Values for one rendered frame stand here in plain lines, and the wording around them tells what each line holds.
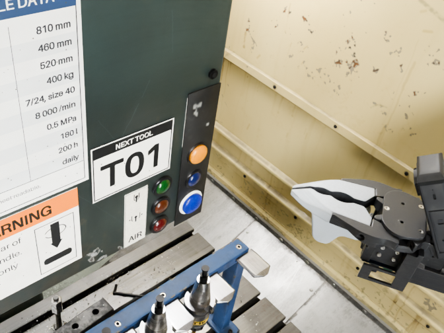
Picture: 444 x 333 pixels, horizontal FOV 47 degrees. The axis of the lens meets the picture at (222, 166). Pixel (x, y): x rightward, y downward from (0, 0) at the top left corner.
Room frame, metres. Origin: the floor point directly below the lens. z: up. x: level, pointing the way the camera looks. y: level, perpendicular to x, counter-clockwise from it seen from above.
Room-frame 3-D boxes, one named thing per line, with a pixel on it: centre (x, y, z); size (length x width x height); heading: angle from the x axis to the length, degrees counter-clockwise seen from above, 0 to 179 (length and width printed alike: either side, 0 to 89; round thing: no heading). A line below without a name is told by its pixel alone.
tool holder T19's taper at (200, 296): (0.61, 0.00, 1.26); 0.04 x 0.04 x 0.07
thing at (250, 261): (0.74, -0.11, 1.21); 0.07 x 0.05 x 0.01; 49
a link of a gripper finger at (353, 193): (0.44, -0.13, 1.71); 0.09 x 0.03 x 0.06; 79
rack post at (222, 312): (0.78, -0.07, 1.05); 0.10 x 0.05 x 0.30; 49
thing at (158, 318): (0.53, 0.07, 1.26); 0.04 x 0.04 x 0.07
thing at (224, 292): (0.66, -0.04, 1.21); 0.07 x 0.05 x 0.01; 49
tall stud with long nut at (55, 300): (0.68, 0.34, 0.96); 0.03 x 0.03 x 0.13
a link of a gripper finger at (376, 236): (0.39, -0.17, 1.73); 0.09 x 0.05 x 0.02; 79
